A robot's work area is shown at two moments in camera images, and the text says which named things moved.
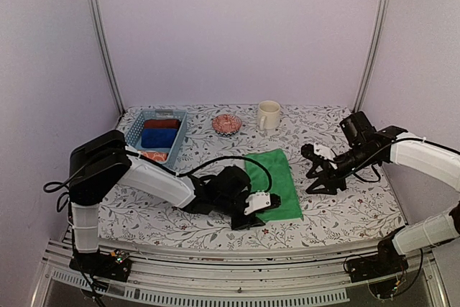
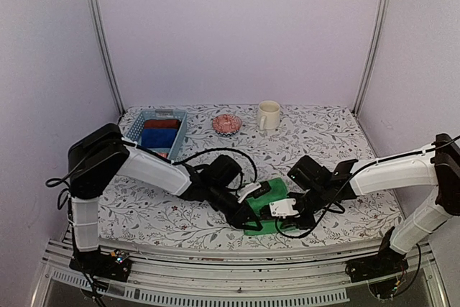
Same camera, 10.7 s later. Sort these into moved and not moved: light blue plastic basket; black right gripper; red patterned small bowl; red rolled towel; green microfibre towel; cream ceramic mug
Moved: black right gripper; green microfibre towel
Not moved: red patterned small bowl; light blue plastic basket; red rolled towel; cream ceramic mug
